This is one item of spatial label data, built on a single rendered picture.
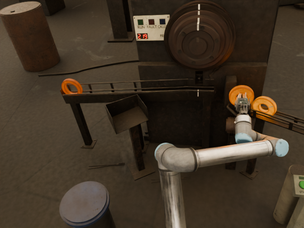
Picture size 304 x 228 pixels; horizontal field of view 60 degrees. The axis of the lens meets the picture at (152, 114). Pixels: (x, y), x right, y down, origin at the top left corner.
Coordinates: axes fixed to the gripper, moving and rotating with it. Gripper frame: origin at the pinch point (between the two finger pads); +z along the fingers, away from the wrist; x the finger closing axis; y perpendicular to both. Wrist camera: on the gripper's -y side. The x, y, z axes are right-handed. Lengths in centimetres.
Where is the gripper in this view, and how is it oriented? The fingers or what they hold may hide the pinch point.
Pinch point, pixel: (241, 93)
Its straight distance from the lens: 180.1
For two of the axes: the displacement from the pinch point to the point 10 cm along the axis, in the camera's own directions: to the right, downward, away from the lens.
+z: 1.6, -8.3, 5.4
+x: -9.8, -0.6, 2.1
